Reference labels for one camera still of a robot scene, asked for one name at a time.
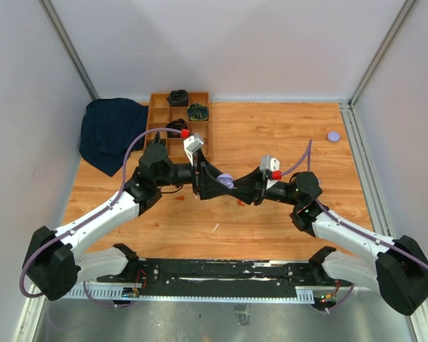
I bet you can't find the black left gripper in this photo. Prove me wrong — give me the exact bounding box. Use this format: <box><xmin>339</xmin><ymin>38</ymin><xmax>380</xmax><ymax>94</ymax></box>
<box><xmin>156</xmin><ymin>147</ymin><xmax>232</xmax><ymax>200</ymax></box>

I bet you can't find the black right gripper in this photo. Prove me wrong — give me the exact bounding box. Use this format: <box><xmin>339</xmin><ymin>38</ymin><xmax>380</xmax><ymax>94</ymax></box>
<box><xmin>226</xmin><ymin>167</ymin><xmax>302</xmax><ymax>207</ymax></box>

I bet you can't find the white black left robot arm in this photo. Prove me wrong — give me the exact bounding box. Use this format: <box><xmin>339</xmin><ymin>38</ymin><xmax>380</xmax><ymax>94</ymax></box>
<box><xmin>19</xmin><ymin>130</ymin><xmax>204</xmax><ymax>301</ymax></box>

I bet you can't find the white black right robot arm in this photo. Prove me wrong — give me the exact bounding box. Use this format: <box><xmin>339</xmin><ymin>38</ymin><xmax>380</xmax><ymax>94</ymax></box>
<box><xmin>232</xmin><ymin>170</ymin><xmax>428</xmax><ymax>316</ymax></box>

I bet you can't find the black rolled belt middle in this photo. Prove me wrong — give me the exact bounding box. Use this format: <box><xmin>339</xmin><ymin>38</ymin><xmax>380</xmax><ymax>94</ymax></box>
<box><xmin>166</xmin><ymin>118</ymin><xmax>188</xmax><ymax>138</ymax></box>

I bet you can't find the black rolled belt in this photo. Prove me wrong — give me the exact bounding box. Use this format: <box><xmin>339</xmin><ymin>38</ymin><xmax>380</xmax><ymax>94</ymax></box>
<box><xmin>166</xmin><ymin>118</ymin><xmax>188</xmax><ymax>138</ymax></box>
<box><xmin>166</xmin><ymin>89</ymin><xmax>189</xmax><ymax>107</ymax></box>

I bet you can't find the dark green rolled belt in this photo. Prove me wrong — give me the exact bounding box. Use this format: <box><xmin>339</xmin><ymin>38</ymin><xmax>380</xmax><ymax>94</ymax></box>
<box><xmin>187</xmin><ymin>103</ymin><xmax>209</xmax><ymax>121</ymax></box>

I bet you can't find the wooden compartment tray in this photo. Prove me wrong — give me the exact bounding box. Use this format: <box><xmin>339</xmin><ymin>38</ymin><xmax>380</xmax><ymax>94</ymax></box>
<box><xmin>146</xmin><ymin>90</ymin><xmax>213</xmax><ymax>160</ymax></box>

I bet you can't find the black rolled belt top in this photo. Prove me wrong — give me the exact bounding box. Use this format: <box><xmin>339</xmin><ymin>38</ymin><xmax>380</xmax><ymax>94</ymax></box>
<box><xmin>166</xmin><ymin>89</ymin><xmax>189</xmax><ymax>107</ymax></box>

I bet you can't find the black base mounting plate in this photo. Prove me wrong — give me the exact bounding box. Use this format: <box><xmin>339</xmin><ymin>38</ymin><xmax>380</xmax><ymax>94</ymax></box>
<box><xmin>96</xmin><ymin>259</ymin><xmax>337</xmax><ymax>300</ymax></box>

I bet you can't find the dark blue cloth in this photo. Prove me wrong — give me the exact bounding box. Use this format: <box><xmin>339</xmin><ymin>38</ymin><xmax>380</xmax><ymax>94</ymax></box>
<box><xmin>79</xmin><ymin>98</ymin><xmax>148</xmax><ymax>177</ymax></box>

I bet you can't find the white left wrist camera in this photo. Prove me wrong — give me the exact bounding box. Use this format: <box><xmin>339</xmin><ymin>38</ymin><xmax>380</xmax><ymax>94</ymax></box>
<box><xmin>183</xmin><ymin>133</ymin><xmax>204</xmax><ymax>166</ymax></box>

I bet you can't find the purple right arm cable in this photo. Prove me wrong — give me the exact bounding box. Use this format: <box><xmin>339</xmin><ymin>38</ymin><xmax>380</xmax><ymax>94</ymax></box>
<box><xmin>272</xmin><ymin>139</ymin><xmax>428</xmax><ymax>314</ymax></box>

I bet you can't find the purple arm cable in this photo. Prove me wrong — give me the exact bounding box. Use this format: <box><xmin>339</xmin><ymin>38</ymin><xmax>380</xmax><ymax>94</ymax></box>
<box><xmin>19</xmin><ymin>128</ymin><xmax>190</xmax><ymax>309</ymax></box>
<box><xmin>272</xmin><ymin>139</ymin><xmax>428</xmax><ymax>314</ymax></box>

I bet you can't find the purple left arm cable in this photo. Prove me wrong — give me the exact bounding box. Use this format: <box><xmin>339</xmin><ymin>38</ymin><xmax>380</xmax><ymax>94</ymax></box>
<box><xmin>19</xmin><ymin>128</ymin><xmax>190</xmax><ymax>309</ymax></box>

